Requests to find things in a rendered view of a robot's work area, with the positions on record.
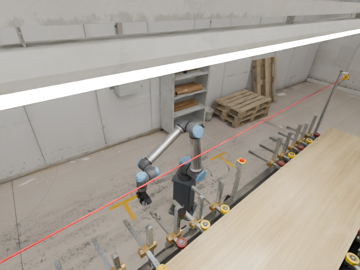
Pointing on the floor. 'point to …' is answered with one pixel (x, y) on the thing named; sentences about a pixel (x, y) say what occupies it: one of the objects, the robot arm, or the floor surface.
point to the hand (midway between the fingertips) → (144, 205)
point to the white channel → (156, 10)
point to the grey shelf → (185, 114)
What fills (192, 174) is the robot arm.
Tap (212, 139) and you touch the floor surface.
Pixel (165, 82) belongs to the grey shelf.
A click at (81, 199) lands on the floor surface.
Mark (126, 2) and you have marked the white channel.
